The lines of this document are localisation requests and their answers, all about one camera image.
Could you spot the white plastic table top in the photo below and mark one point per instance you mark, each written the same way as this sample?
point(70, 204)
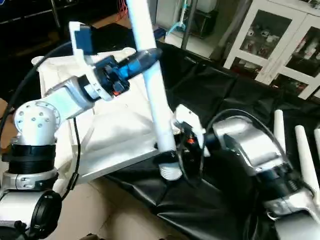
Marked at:
point(125, 130)

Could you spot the black mat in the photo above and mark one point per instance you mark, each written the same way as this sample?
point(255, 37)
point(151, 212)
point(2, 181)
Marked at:
point(210, 200)

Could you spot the white glass-door cabinet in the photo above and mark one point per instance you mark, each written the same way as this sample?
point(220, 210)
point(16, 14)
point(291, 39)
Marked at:
point(280, 40)

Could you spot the white plastic table leg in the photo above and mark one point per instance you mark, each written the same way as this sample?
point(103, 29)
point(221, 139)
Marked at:
point(279, 132)
point(306, 160)
point(318, 137)
point(155, 90)

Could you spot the teal and white pole tool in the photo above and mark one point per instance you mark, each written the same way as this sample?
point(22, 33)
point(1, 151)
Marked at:
point(182, 20)

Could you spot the dark metal stand pole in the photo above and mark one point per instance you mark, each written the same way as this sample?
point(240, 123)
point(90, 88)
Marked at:
point(188, 25)

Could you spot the grey metal post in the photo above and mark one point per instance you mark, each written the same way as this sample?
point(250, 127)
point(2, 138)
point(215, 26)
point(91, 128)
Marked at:
point(56, 14)

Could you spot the blue box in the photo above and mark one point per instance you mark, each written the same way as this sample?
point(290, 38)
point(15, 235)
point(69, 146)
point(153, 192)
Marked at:
point(160, 34)

